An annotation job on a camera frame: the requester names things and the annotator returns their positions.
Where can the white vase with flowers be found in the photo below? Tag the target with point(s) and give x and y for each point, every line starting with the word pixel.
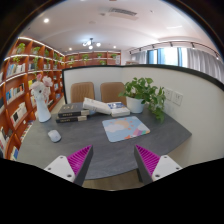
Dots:
pixel 40 90

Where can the tan chair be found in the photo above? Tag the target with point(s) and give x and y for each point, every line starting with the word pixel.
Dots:
pixel 110 92
pixel 81 90

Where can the lower black book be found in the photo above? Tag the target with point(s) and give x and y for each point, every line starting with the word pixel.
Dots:
pixel 71 119

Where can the open white book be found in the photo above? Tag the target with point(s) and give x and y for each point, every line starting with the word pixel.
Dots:
pixel 96 106

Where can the right tan chair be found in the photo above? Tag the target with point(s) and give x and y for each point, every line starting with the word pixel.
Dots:
pixel 110 92

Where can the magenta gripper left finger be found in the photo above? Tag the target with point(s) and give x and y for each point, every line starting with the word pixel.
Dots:
pixel 73 167

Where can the white window curtain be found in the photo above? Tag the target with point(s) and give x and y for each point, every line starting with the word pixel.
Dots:
pixel 205 63

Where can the ceiling chandelier lamp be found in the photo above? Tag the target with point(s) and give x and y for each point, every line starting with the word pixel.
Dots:
pixel 90 44

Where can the white blue boxed book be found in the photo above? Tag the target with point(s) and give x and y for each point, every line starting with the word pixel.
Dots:
pixel 118 109

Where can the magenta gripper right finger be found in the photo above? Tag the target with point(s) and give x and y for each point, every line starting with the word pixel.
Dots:
pixel 152 167

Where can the left tan chair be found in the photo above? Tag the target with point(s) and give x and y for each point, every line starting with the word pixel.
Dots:
pixel 81 90

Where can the upper black book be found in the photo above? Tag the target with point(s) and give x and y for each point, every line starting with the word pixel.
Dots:
pixel 73 109

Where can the black book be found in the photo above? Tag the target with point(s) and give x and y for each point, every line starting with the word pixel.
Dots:
pixel 71 119
pixel 73 109

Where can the white computer mouse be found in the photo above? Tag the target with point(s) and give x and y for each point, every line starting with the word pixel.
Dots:
pixel 54 136

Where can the green plant in white pot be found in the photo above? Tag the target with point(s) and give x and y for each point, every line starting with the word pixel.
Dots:
pixel 144 90

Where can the pastel map mouse pad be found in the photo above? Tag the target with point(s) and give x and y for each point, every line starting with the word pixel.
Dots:
pixel 124 128

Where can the orange wall bookshelf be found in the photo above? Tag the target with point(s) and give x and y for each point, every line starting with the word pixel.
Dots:
pixel 25 60

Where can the white wall socket panel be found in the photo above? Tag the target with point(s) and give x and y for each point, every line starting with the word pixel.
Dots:
pixel 173 96

